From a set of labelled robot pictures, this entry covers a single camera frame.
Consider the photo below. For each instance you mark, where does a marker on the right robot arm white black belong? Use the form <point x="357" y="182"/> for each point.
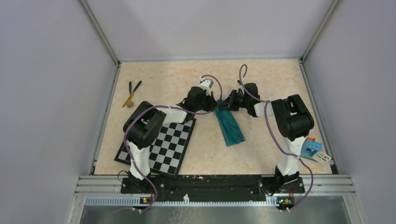
<point x="293" y="119"/>

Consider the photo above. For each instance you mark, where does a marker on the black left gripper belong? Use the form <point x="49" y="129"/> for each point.
<point x="212" y="102"/>

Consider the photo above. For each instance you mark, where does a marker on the blue toy brick structure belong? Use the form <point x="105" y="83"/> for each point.
<point x="309" y="148"/>

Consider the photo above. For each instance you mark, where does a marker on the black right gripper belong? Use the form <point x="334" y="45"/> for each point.
<point x="229" y="102"/>

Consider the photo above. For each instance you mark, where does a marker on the aluminium front rail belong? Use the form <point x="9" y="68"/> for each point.
<point x="328" y="199"/>

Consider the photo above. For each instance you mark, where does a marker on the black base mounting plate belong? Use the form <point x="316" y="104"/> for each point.
<point x="261" y="183"/>

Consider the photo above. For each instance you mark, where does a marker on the teal cloth napkin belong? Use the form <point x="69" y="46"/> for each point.
<point x="230" y="129"/>

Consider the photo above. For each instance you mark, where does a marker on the black white checkerboard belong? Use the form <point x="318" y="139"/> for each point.
<point x="168" y="150"/>

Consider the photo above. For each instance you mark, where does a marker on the green handled gold spoon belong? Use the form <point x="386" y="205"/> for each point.
<point x="134" y="90"/>

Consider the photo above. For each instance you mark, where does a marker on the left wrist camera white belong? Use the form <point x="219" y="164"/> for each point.
<point x="206" y="85"/>

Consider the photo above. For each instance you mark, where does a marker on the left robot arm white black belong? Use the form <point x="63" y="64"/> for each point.
<point x="145" y="123"/>

